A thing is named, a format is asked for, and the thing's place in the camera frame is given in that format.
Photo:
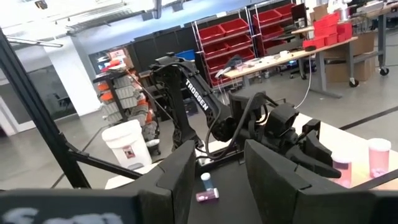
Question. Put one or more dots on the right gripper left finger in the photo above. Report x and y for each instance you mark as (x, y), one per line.
(174, 186)

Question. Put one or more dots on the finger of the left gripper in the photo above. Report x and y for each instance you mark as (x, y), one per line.
(311, 165)
(315, 143)

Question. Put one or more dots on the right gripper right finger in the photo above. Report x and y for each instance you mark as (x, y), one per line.
(273, 186)

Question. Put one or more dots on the blue medicine bottle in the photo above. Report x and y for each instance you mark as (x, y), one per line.
(206, 180)

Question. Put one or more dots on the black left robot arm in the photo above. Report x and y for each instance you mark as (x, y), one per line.
(196, 93)

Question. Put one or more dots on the white trash can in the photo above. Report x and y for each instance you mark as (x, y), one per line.
(124, 146)

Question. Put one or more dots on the wooden workbench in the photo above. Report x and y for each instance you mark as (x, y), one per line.
(280, 59)

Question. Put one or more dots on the brown cardboard box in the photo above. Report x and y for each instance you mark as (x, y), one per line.
(363, 68)

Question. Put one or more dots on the black cart with stacked items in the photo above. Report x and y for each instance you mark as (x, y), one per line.
(124, 93)

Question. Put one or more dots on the red bins stack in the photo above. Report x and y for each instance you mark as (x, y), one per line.
(326, 31)

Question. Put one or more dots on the red bin rack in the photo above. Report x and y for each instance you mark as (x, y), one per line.
(224, 40)
(270, 18)

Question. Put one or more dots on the wooden table on casters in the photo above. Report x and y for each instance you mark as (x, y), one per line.
(382, 40)

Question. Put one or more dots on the blue bin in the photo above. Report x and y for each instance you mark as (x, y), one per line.
(186, 54)

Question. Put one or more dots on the black cabinet row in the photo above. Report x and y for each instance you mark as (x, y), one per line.
(161, 43)

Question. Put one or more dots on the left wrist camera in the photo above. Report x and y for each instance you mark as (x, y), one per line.
(281, 119)

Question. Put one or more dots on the black rig frame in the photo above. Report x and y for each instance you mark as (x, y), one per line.
(33, 102)

